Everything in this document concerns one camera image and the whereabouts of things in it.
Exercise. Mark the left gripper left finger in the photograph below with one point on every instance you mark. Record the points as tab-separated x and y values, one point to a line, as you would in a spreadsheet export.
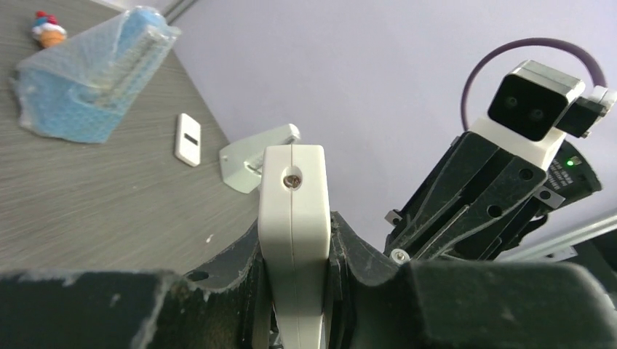
224	303

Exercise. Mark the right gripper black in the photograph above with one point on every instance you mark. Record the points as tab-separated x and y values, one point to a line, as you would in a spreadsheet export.
474	186

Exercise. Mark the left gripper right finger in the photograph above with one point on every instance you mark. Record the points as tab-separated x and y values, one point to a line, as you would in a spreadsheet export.
380	303

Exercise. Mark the white remote control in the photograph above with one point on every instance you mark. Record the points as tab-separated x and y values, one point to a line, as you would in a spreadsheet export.
294	234

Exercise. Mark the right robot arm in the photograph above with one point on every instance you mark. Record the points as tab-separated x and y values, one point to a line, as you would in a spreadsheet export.
570	178

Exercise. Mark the small white remote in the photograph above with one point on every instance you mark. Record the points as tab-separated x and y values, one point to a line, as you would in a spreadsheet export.
188	140

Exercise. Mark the cupcake toy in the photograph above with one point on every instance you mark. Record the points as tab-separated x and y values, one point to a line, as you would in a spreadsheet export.
46	31

